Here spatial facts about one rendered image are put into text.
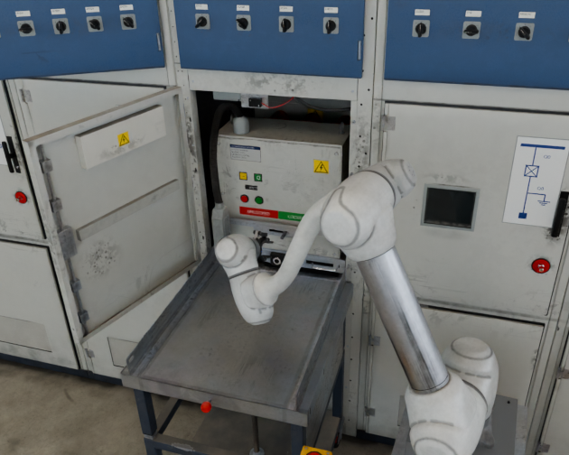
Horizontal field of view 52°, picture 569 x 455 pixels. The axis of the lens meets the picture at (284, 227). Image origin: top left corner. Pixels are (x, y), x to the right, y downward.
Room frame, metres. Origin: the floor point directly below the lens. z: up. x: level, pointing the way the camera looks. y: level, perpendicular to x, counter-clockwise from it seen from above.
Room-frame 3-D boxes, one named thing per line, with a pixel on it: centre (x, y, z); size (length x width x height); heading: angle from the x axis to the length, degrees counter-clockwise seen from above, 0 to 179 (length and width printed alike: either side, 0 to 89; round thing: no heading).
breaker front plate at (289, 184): (2.00, 0.02, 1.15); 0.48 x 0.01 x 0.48; 72
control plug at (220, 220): (2.00, 0.24, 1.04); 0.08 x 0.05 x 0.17; 162
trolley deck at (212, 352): (1.64, 0.14, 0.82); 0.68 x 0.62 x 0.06; 162
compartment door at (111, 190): (1.84, 0.55, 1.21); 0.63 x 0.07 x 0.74; 144
